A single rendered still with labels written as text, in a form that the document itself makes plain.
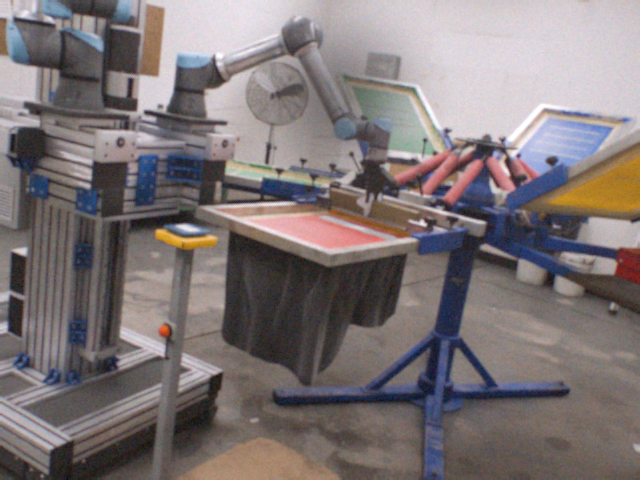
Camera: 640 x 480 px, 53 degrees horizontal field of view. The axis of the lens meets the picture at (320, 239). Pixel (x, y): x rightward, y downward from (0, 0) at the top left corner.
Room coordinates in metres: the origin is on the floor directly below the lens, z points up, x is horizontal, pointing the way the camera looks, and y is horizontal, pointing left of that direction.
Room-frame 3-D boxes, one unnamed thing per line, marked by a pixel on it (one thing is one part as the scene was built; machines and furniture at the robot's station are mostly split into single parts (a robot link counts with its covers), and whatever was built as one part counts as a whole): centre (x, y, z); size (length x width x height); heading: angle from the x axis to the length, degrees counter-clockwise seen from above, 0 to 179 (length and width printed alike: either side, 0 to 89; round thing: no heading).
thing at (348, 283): (2.07, -0.18, 0.74); 0.46 x 0.04 x 0.42; 142
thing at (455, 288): (3.08, -0.69, 0.67); 0.39 x 0.39 x 1.35
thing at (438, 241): (2.26, -0.41, 0.97); 0.30 x 0.05 x 0.07; 142
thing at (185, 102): (2.46, 0.57, 1.31); 0.15 x 0.15 x 0.10
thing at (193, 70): (2.47, 0.57, 1.42); 0.13 x 0.12 x 0.14; 166
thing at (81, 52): (2.02, 0.81, 1.42); 0.13 x 0.12 x 0.14; 125
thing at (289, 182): (3.20, 0.20, 1.05); 1.08 x 0.61 x 0.23; 82
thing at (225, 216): (2.24, -0.05, 0.97); 0.79 x 0.58 x 0.04; 142
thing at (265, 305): (2.01, 0.13, 0.74); 0.45 x 0.03 x 0.43; 52
